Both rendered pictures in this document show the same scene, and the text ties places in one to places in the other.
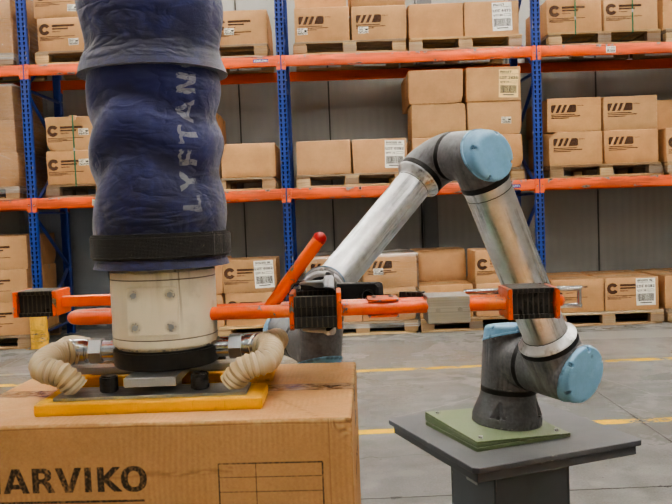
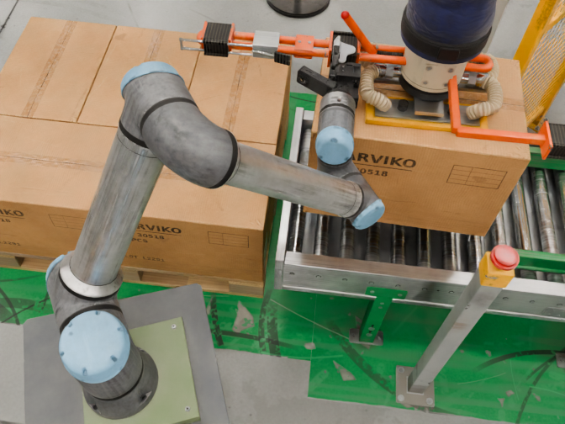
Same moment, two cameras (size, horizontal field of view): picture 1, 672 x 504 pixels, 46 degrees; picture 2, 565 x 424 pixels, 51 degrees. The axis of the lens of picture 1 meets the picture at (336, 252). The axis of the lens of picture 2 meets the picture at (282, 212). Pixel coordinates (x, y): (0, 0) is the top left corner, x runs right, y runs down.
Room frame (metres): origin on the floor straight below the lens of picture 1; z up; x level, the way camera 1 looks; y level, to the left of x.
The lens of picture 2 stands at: (2.58, -0.04, 2.30)
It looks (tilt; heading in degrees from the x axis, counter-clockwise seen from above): 56 degrees down; 183
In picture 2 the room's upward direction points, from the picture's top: 3 degrees clockwise
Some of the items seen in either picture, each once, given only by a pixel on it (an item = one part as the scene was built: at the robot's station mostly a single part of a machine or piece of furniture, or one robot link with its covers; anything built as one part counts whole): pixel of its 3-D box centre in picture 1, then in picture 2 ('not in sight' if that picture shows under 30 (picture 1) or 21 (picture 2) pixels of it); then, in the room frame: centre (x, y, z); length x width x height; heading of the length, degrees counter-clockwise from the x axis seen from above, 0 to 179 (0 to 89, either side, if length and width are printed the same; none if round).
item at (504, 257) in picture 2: not in sight; (503, 259); (1.79, 0.48, 1.02); 0.07 x 0.07 x 0.04
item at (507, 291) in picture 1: (528, 301); (218, 37); (1.28, -0.31, 1.21); 0.08 x 0.07 x 0.05; 90
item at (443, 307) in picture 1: (446, 307); (266, 45); (1.29, -0.18, 1.20); 0.07 x 0.07 x 0.04; 0
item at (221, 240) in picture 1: (162, 244); (446, 25); (1.29, 0.29, 1.33); 0.23 x 0.23 x 0.04
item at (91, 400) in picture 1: (154, 389); not in sight; (1.19, 0.29, 1.11); 0.34 x 0.10 x 0.05; 90
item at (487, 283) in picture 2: not in sight; (448, 337); (1.79, 0.48, 0.50); 0.07 x 0.07 x 1.00; 89
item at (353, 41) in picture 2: (316, 308); (344, 50); (1.29, 0.04, 1.21); 0.10 x 0.08 x 0.06; 0
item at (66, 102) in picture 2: not in sight; (140, 142); (0.97, -0.75, 0.34); 1.20 x 1.00 x 0.40; 89
